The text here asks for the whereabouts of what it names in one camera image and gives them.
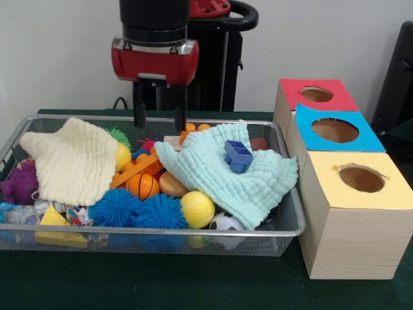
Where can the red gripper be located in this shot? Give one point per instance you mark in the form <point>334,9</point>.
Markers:
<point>155,66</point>

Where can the clear packet with blue print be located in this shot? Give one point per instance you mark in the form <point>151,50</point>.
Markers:
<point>19,214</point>

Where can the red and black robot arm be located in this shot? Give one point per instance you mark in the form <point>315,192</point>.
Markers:
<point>155,16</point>

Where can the red robot base flange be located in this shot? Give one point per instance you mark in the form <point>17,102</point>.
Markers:
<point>209,8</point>

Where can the wooden box with three holes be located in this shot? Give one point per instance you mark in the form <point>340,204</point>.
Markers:
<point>351,245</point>

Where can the small orange basketball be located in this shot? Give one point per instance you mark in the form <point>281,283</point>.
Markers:
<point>142,187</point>

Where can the blue plastic building block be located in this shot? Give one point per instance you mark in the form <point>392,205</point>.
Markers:
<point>238,158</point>

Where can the mint green waffle cloth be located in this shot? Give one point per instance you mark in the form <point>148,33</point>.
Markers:
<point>226,184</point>

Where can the cream waffle cloth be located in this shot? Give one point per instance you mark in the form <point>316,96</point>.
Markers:
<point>74,161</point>

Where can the blue spiky rubber ball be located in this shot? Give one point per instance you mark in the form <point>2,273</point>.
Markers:
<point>113,208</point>
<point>159,213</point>

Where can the yellow tennis ball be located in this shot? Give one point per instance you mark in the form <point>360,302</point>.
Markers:
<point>197,210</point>

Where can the small black-white soccer ball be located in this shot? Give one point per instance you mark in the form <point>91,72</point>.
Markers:
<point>226,222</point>

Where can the yellow wedge block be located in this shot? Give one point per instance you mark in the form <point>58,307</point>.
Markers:
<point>51,219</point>

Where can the purple knobbly rubber toy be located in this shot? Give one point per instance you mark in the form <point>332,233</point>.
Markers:
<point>19,184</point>

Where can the dark green table cloth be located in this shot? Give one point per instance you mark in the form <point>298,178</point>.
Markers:
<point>161,284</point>
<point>401,142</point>

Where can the black upright panel stand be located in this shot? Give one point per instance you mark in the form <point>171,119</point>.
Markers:
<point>397,80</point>

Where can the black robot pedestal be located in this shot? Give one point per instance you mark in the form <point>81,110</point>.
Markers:
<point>209,64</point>

